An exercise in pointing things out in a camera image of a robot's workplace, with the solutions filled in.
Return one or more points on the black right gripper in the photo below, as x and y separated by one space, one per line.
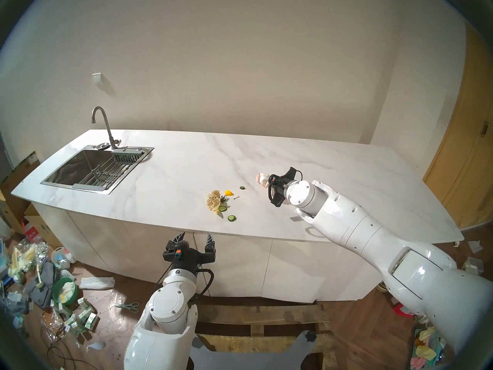
284 185

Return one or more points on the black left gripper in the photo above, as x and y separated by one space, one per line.
186 257

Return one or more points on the pink white cloth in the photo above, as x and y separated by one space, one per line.
262 178

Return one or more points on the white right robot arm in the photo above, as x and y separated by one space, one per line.
366 230

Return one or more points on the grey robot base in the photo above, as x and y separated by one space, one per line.
246 359

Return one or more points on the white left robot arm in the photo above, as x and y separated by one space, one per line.
169 311

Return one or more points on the crumpled tan paper napkin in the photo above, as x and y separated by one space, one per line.
214 199

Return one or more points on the white counter cabinet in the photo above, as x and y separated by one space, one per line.
238 265

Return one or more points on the wooden pallet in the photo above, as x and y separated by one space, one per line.
262 315

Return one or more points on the white foam net sleeve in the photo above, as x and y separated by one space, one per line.
96 283

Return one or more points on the grey slotted sink strainer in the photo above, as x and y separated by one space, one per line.
127 156

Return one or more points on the steel gooseneck faucet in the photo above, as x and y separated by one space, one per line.
113 143

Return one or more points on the white plastic jug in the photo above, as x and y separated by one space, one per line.
61 259

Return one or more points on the green white carton pile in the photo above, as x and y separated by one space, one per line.
83 319

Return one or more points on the green plastic bowl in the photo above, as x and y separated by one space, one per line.
63 294

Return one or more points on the stainless steel sink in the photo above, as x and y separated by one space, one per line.
69 172

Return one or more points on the round woven basket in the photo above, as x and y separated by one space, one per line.
382 287

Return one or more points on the black base knob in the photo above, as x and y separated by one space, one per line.
311 336

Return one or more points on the grey fabric bag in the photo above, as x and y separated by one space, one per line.
46 280

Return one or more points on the cardboard box red label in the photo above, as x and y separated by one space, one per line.
36 230

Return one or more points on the yellow green plastic bag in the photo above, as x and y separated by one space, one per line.
21 263

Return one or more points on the red white packet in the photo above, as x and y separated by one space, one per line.
402 310

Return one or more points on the wooden door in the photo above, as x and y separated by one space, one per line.
466 161

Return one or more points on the brown cardboard box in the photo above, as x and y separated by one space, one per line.
17 174

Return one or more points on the white paper sheet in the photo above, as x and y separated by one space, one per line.
475 246

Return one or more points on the brass door hinge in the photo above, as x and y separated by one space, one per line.
485 129

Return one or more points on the clear plastic container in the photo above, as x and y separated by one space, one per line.
473 266

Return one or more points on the tray of pastel sponges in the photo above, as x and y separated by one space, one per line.
425 352

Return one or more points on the white wall socket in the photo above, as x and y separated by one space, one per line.
98 78

